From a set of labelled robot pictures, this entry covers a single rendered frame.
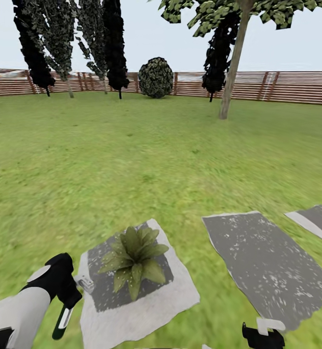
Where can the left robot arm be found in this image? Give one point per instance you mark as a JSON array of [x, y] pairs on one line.
[[21, 319]]

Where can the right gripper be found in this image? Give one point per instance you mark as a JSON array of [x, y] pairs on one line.
[[255, 340]]

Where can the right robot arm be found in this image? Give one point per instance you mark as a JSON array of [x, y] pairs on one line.
[[260, 338]]

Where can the insectifuge atomizer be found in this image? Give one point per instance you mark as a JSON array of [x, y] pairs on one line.
[[62, 323]]

